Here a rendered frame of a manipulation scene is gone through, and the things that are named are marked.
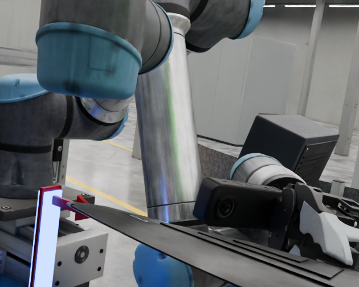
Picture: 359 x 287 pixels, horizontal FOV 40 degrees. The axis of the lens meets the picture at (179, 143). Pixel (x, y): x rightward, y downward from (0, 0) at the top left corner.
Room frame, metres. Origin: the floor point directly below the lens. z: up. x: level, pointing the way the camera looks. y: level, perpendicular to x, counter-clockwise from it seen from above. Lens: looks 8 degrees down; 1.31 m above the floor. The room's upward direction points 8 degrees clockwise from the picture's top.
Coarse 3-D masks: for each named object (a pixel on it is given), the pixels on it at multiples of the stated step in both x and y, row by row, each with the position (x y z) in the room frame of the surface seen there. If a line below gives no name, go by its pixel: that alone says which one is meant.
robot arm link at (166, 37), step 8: (160, 8) 0.52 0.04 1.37; (160, 16) 0.46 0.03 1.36; (168, 16) 0.52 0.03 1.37; (160, 24) 0.45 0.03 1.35; (168, 24) 0.50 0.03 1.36; (160, 32) 0.45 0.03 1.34; (168, 32) 0.49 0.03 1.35; (160, 40) 0.45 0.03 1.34; (168, 40) 0.50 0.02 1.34; (160, 48) 0.47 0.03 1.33; (168, 48) 0.51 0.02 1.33; (152, 56) 0.45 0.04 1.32; (160, 56) 0.49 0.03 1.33; (168, 56) 0.54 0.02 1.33; (144, 64) 0.46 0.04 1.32; (152, 64) 0.49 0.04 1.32; (160, 64) 0.53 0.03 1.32; (144, 72) 0.51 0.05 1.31
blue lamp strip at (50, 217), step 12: (48, 192) 0.45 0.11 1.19; (60, 192) 0.46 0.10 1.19; (48, 204) 0.45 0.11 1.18; (48, 216) 0.45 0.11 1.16; (48, 228) 0.45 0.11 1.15; (48, 240) 0.45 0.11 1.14; (48, 252) 0.45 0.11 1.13; (36, 264) 0.45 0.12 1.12; (48, 264) 0.46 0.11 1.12; (36, 276) 0.44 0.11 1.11; (48, 276) 0.46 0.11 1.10
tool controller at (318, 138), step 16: (256, 128) 0.97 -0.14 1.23; (272, 128) 0.95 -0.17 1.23; (288, 128) 0.94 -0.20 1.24; (304, 128) 1.02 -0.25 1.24; (320, 128) 1.10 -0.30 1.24; (256, 144) 0.96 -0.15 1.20; (272, 144) 0.95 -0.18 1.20; (288, 144) 0.93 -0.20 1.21; (304, 144) 0.92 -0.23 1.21; (320, 144) 1.01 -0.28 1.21; (336, 144) 1.12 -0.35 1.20; (288, 160) 0.93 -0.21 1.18; (304, 160) 0.96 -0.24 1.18; (320, 160) 1.07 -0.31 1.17; (304, 176) 1.00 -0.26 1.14; (320, 176) 1.14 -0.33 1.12
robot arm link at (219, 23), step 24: (216, 0) 0.73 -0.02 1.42; (240, 0) 0.76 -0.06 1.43; (264, 0) 0.79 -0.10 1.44; (192, 24) 0.75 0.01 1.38; (216, 24) 0.76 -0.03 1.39; (240, 24) 0.78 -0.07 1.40; (192, 48) 0.81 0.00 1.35; (72, 96) 0.99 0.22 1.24; (72, 120) 0.98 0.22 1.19; (96, 120) 0.99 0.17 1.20; (120, 120) 1.02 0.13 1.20
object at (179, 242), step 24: (96, 216) 0.32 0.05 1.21; (120, 216) 0.35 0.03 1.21; (144, 216) 0.40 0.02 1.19; (144, 240) 0.30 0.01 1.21; (168, 240) 0.32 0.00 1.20; (192, 240) 0.34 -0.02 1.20; (216, 240) 0.36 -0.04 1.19; (240, 240) 0.38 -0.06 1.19; (192, 264) 0.29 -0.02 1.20; (216, 264) 0.30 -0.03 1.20; (240, 264) 0.31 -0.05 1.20; (264, 264) 0.33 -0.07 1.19; (288, 264) 0.34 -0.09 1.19; (312, 264) 0.35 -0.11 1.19
